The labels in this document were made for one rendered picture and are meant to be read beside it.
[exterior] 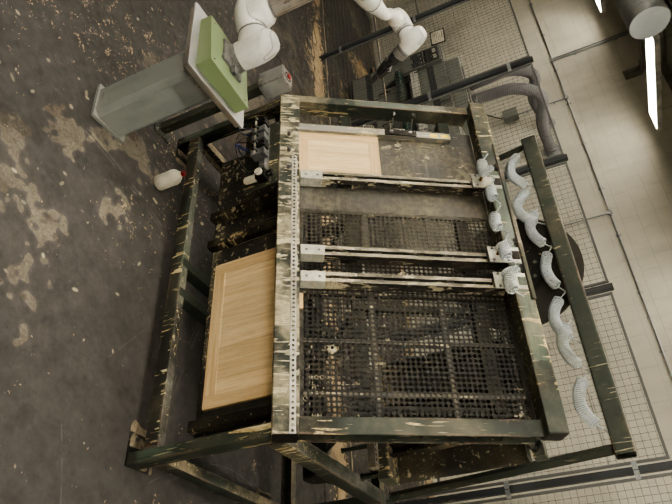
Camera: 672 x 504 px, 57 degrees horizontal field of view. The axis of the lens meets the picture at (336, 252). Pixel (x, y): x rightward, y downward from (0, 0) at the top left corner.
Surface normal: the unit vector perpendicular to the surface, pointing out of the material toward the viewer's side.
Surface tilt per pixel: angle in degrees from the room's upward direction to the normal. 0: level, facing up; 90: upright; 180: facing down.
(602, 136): 90
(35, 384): 0
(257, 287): 90
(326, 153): 58
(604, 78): 90
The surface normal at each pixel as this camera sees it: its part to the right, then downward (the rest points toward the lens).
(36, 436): 0.91, -0.27
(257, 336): -0.42, -0.53
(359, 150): 0.13, -0.59
